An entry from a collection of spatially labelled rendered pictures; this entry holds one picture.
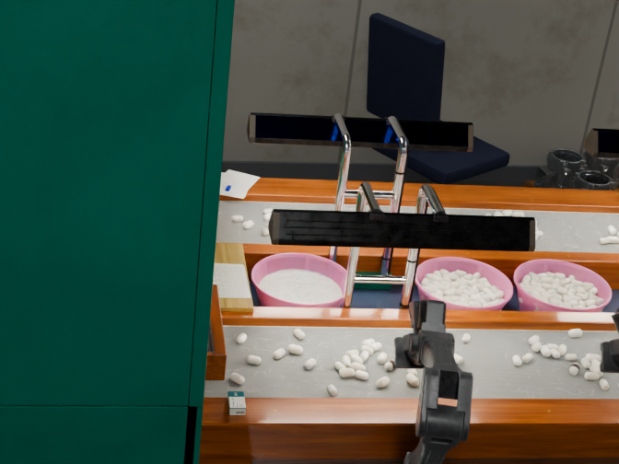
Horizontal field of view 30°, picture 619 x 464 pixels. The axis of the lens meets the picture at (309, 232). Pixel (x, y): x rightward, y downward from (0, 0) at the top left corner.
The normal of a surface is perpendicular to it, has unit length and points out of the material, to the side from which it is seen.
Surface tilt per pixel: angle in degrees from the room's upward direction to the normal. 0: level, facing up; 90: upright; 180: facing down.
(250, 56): 90
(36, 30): 90
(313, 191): 0
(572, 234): 0
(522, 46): 90
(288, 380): 0
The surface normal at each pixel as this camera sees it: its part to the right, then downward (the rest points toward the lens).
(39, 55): 0.14, 0.48
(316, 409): 0.11, -0.88
